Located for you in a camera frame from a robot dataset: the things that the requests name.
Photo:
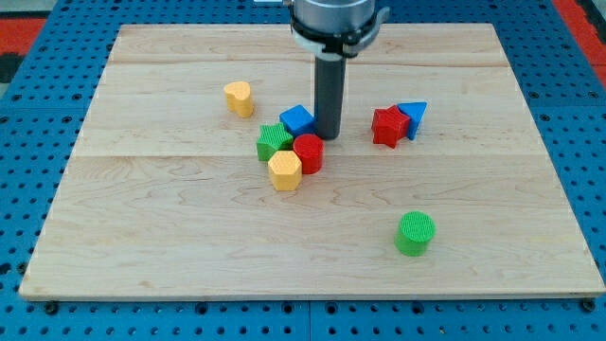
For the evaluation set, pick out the red cylinder block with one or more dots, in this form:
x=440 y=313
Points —
x=309 y=149

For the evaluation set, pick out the green cylinder block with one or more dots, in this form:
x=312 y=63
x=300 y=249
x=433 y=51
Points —
x=415 y=232

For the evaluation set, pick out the yellow heart block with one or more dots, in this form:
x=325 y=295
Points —
x=238 y=96

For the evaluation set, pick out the light wooden board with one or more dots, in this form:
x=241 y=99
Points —
x=164 y=198

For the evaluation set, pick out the blue triangle block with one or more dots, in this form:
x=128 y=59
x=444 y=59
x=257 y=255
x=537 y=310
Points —
x=415 y=111

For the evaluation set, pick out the blue cube block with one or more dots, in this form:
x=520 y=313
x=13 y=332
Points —
x=297 y=121

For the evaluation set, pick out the yellow hexagon block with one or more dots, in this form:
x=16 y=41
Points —
x=285 y=170

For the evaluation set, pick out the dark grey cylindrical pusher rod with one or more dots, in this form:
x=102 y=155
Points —
x=329 y=84

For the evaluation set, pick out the red star block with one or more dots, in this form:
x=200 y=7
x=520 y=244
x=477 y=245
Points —
x=389 y=126

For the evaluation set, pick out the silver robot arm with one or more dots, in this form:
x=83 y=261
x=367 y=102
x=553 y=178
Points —
x=334 y=31

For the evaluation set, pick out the green star block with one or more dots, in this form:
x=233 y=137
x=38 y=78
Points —
x=273 y=138

